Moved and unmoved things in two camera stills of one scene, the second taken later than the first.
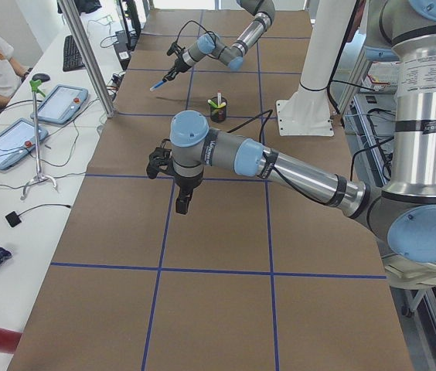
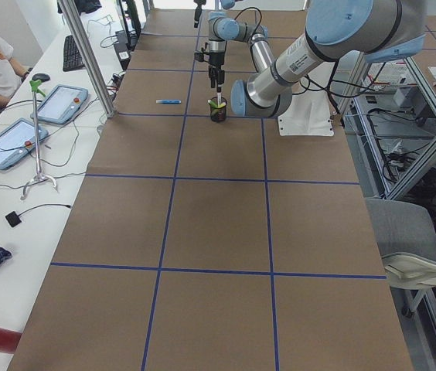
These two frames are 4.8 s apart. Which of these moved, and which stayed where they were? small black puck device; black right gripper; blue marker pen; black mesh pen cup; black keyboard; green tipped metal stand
Moved: black right gripper; blue marker pen
Stayed: black mesh pen cup; black keyboard; green tipped metal stand; small black puck device
